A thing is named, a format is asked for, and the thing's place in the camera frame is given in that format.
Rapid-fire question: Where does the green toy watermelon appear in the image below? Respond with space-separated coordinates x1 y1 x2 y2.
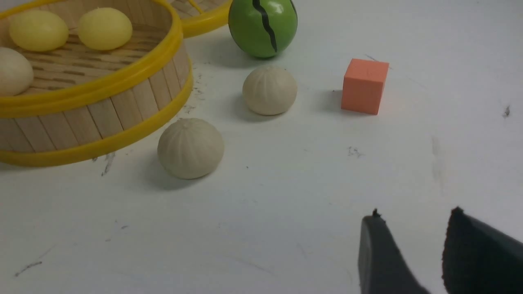
228 0 298 58

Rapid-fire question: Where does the white bun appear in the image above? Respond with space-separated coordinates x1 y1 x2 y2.
241 65 298 116
0 47 34 96
157 118 225 179

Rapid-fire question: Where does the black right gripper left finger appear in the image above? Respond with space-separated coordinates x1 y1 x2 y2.
358 209 429 294

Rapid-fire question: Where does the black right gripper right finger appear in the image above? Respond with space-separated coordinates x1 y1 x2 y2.
442 207 523 294

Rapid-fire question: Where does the yellow bun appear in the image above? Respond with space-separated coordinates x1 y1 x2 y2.
77 7 133 51
8 11 69 52

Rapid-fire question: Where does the orange foam cube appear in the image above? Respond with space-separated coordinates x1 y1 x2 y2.
341 58 390 115

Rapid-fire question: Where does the bamboo steamer tray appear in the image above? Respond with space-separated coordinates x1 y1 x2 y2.
1 0 194 166

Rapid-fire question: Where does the bamboo steamer lid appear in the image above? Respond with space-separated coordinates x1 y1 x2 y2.
168 0 232 38

